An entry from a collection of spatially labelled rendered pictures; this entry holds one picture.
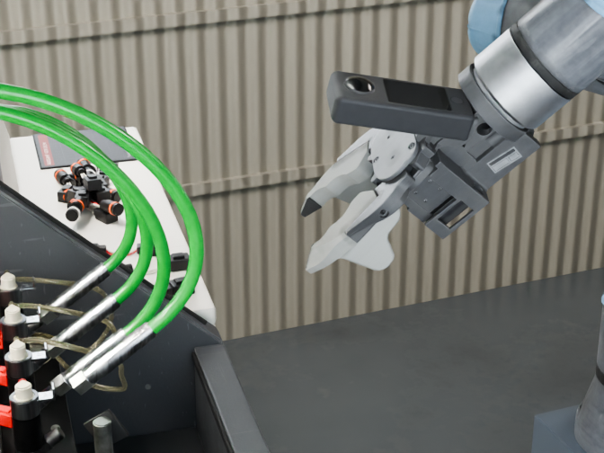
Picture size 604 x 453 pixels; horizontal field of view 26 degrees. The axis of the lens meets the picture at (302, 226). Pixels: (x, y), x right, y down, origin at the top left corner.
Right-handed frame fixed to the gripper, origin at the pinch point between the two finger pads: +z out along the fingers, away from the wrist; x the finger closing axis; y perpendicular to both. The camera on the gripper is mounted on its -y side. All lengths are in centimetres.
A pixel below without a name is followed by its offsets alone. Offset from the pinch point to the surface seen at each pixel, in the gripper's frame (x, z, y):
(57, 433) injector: 2.2, 35.9, 0.7
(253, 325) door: 180, 127, 117
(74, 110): 10.4, 9.7, -18.8
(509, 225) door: 208, 67, 164
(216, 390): 23.4, 36.8, 22.5
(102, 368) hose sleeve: 4.4, 27.9, -0.3
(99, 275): 27.4, 34.8, 2.8
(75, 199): 66, 53, 10
